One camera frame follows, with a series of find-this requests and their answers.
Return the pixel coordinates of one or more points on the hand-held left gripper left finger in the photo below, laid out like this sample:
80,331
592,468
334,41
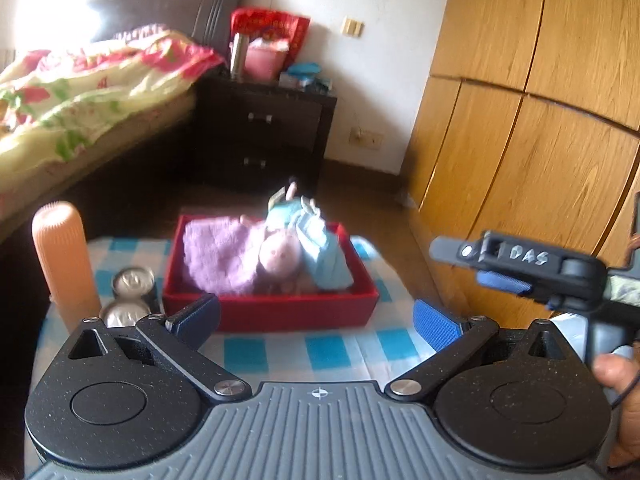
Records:
195,320

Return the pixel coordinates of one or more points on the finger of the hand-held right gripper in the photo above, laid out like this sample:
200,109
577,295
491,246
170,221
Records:
530,260

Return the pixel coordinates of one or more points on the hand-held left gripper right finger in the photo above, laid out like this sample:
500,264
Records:
437,325

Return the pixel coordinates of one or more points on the purple towel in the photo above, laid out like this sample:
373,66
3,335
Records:
220,255

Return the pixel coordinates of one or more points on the red cardboard box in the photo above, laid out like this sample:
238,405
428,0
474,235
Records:
300,312

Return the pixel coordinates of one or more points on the pink pig plush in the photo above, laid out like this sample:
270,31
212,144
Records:
280,255

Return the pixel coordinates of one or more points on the blue face mask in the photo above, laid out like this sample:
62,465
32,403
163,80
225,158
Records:
315,225
327,267

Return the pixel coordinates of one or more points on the person's right hand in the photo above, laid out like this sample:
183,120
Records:
627,410

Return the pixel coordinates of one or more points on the blue drink can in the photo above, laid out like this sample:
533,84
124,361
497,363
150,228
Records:
122,315

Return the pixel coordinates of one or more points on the dark green drink can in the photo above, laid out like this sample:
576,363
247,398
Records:
132,280

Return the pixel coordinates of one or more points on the blue white checkered tablecloth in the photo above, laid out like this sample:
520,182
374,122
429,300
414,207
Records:
280,355

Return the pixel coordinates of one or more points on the clear plastic scrap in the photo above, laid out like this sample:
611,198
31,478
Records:
406,198

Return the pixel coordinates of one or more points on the orange ribbed plastic cylinder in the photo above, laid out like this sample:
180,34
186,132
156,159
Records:
65,260

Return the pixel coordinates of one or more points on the wooden wardrobe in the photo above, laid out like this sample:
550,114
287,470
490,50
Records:
550,110

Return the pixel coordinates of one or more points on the dark wooden nightstand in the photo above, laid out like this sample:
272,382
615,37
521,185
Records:
280,125

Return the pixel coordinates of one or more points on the floral blanket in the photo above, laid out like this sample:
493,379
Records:
100,90

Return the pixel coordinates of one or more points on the pink basket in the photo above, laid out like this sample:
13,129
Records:
262,62

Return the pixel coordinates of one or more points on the steel thermos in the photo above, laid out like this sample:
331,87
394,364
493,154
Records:
239,55

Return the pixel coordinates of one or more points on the blue plastic item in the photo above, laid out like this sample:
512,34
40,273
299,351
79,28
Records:
304,67

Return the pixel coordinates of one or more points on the red gift bag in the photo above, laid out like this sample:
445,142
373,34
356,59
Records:
280,27

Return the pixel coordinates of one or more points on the dark wooden bed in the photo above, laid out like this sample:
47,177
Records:
165,10

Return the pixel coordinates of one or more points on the wall socket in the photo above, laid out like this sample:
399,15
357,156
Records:
366,138

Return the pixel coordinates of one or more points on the wall light switch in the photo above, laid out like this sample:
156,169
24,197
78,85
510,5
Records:
352,27

